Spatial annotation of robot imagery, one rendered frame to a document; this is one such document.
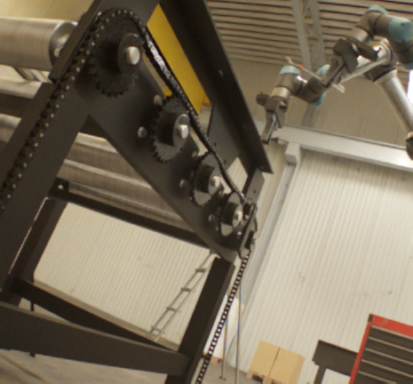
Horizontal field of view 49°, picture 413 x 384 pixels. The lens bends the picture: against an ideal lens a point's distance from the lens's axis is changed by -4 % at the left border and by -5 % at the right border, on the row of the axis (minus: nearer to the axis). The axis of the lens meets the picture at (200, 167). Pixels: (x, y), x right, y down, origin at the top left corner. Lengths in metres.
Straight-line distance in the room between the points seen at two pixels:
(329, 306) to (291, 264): 1.35
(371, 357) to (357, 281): 8.32
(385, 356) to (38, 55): 2.75
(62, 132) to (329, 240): 11.04
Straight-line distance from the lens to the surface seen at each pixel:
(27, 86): 1.42
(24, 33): 1.05
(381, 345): 3.24
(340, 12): 12.13
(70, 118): 0.89
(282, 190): 12.15
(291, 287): 11.55
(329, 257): 11.64
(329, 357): 6.23
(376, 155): 11.92
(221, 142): 1.61
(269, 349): 9.29
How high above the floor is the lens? 0.43
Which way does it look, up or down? 18 degrees up
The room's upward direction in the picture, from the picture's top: 23 degrees clockwise
